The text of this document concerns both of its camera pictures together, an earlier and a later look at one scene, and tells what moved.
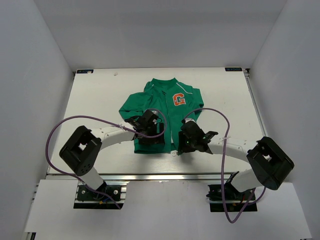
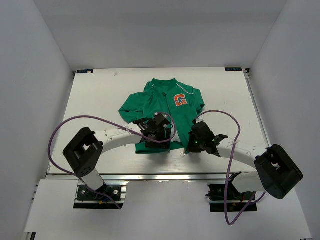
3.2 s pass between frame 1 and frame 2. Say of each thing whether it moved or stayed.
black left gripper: moved
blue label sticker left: stayed
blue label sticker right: stayed
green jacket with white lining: stayed
